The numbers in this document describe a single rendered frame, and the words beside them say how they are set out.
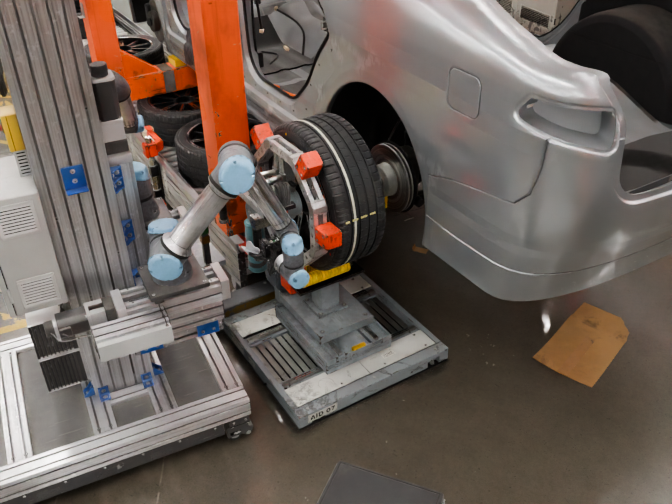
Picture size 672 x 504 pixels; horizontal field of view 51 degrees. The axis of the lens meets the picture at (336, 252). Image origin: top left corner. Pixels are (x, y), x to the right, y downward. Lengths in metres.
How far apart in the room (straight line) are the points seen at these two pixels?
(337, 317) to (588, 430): 1.22
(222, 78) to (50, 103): 0.89
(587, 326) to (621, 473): 0.92
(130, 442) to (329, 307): 1.12
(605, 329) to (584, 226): 1.47
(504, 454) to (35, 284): 1.98
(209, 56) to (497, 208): 1.35
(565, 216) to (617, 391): 1.33
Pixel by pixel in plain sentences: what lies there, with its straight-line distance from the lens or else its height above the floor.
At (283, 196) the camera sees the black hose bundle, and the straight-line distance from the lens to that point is 2.79.
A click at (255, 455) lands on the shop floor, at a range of 3.14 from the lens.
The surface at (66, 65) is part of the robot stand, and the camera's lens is 2.49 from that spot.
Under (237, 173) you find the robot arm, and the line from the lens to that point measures 2.32.
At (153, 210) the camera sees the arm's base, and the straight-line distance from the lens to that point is 3.13.
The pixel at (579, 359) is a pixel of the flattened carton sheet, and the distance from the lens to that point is 3.68.
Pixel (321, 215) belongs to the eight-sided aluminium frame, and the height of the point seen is 0.91.
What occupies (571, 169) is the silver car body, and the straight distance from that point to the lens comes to 2.37.
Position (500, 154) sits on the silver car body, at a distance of 2.46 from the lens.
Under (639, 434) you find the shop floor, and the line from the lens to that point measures 3.43.
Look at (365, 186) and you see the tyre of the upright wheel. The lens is 2.86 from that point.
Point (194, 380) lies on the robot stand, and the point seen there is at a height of 0.21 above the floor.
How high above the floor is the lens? 2.39
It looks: 34 degrees down
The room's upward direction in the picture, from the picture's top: 1 degrees counter-clockwise
